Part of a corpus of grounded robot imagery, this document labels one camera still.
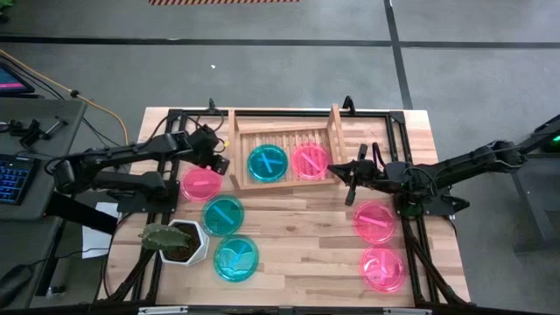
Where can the silver metal bracket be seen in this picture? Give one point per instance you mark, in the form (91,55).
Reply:
(163,310)
(407,311)

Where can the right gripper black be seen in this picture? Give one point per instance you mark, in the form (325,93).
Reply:
(376,175)

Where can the desk computer monitor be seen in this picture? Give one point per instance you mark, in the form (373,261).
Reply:
(11,83)

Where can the green cactus plant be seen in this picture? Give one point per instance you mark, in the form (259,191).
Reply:
(164,236)

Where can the black metal stand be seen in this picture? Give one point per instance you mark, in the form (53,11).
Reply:
(527,205)

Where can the wooden slatted shelf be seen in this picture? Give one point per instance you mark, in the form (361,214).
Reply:
(284,186)

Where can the black flat bar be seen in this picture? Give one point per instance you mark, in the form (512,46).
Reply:
(79,212)

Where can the black desk clamp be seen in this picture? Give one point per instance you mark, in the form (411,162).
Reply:
(26,131)

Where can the backlit black keyboard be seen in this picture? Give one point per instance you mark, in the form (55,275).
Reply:
(13,179)

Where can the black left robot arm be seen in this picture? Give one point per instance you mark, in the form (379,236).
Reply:
(131,151)

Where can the white paper sheet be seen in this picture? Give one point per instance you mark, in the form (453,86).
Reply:
(94,240)

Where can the grey side desk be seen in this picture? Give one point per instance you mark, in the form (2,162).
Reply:
(48,175)

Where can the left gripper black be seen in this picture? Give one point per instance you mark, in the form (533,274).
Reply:
(203,144)

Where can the black aluminium table frame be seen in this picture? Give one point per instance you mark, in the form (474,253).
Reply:
(397,116)

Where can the white hexagonal planter pot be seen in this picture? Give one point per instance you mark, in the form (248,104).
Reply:
(199,254)

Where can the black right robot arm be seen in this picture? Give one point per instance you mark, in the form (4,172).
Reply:
(464,168)

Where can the pink translucent plastic plate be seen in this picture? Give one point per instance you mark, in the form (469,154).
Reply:
(367,232)
(302,170)
(194,192)
(372,262)

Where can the black table clamp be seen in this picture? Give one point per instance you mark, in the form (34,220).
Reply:
(212,106)
(348,105)

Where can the teal translucent plastic plate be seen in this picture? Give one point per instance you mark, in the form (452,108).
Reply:
(214,225)
(227,249)
(258,172)
(277,172)

